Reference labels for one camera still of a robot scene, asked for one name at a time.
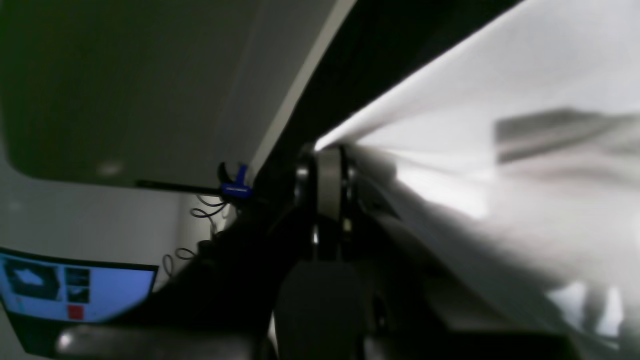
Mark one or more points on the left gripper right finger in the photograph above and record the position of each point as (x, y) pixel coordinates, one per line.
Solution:
(402, 325)

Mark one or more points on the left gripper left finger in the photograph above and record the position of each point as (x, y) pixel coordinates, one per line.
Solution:
(320, 311)

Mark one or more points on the white printed t-shirt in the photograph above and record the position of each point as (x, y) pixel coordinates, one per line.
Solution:
(514, 158)

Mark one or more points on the blue clamp top left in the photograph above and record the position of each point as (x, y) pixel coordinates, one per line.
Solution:
(235, 187)

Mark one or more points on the black table cloth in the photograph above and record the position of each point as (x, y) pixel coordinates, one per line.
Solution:
(380, 43)

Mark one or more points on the computer monitor screen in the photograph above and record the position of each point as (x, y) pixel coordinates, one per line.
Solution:
(71, 290)

